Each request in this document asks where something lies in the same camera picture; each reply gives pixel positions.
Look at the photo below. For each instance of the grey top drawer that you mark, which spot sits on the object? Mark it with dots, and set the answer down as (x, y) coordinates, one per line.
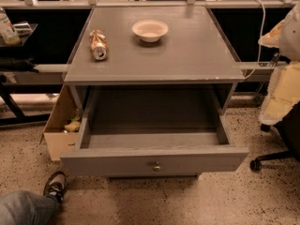
(124, 132)

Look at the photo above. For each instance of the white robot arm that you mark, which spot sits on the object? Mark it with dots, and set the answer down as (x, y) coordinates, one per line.
(284, 85)

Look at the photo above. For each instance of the grey drawer cabinet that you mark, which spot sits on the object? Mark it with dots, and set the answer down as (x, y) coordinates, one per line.
(193, 50)

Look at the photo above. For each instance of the round metal drawer knob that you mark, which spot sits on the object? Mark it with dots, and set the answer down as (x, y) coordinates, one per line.
(156, 167)

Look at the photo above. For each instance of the yellow-green item in box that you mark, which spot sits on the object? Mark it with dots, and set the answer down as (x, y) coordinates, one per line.
(74, 124)

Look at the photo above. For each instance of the crushed golden soda can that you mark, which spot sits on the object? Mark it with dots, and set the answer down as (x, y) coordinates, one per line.
(98, 45)

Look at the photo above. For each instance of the open cardboard box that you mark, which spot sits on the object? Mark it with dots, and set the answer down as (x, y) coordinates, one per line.
(55, 134)

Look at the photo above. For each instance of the black and white sneaker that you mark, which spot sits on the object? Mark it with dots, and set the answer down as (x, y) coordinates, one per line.
(56, 186)

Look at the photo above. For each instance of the diagonal metal rod clamp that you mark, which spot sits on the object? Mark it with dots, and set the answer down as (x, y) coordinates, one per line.
(264, 76)

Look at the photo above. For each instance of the shiny foil packet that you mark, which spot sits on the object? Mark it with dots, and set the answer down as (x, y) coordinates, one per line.
(23, 28)

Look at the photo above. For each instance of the dark side shelf table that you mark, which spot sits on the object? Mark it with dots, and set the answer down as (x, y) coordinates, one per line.
(7, 68)

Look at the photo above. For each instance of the green-label plastic bottle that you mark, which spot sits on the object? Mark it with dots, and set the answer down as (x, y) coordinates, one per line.
(8, 32)

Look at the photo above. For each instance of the blue jeans leg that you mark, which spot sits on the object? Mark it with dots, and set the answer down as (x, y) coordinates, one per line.
(27, 208)

